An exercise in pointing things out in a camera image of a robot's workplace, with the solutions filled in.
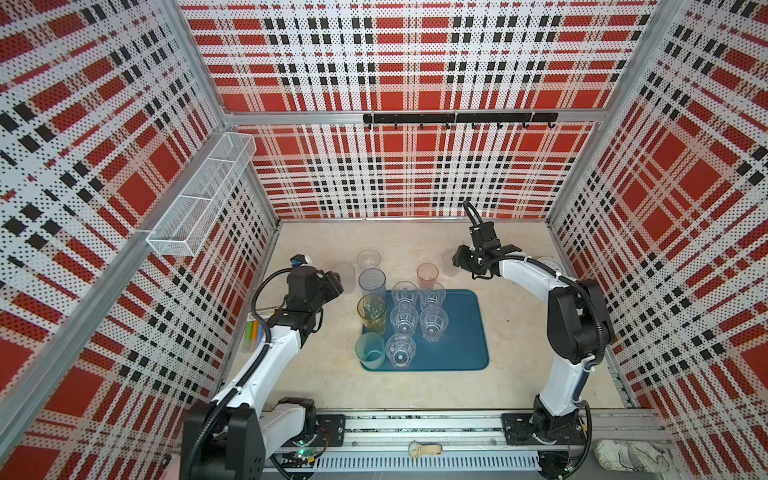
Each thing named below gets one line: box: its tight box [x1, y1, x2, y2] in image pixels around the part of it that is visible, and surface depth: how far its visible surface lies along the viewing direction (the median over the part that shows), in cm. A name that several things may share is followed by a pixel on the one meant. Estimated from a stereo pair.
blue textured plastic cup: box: [358, 268, 387, 298], surface depth 88 cm
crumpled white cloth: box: [594, 440, 670, 473], surface depth 69 cm
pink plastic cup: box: [416, 262, 439, 290], surface depth 100 cm
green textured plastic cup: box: [355, 332, 386, 370], surface depth 87 cm
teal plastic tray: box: [381, 289, 489, 371], surface depth 90 cm
